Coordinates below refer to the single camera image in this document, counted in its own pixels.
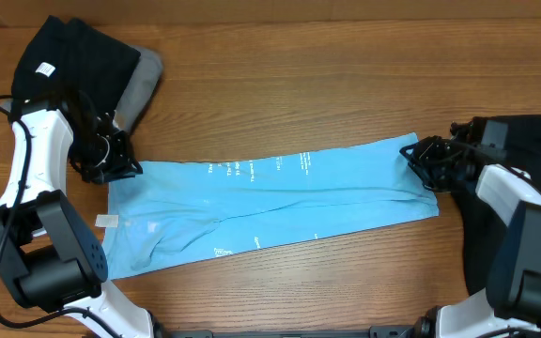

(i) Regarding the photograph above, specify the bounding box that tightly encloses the light blue printed t-shirt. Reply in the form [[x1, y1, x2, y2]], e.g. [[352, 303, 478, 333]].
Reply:
[[102, 133, 440, 279]]

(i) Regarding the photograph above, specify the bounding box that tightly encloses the folded black garment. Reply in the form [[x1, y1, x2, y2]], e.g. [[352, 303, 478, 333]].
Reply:
[[11, 16, 140, 114]]

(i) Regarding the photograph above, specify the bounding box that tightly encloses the folded grey garment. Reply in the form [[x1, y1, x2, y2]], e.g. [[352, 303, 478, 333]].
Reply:
[[113, 45, 163, 134]]

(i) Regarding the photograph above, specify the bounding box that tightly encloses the black cloth pile right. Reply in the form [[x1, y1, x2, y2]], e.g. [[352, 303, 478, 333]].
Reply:
[[451, 115, 541, 295]]

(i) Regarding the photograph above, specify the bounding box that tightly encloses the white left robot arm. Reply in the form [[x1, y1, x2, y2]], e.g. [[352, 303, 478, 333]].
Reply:
[[0, 108, 163, 338]]

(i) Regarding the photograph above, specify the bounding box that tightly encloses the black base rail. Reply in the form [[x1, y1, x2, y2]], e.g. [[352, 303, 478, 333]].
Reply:
[[165, 324, 433, 338]]

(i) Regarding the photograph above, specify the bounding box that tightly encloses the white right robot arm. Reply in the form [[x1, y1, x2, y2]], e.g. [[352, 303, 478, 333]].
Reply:
[[400, 136, 541, 337]]

